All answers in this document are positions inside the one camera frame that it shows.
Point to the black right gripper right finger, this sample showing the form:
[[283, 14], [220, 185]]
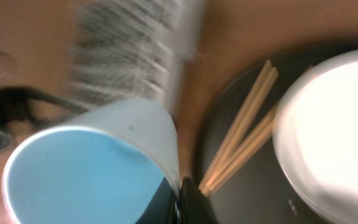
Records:
[[194, 206]]

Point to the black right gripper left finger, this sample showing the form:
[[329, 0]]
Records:
[[162, 207]]

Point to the blue plastic cup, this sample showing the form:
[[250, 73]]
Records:
[[103, 166]]

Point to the grey round plate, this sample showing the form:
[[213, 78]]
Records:
[[315, 137]]

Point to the wooden chopstick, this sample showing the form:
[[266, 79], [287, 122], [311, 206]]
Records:
[[242, 122], [249, 146]]

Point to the grey plastic dishwasher rack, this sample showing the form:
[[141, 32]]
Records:
[[133, 48]]

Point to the round black tray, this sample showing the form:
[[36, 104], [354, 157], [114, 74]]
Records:
[[259, 191]]

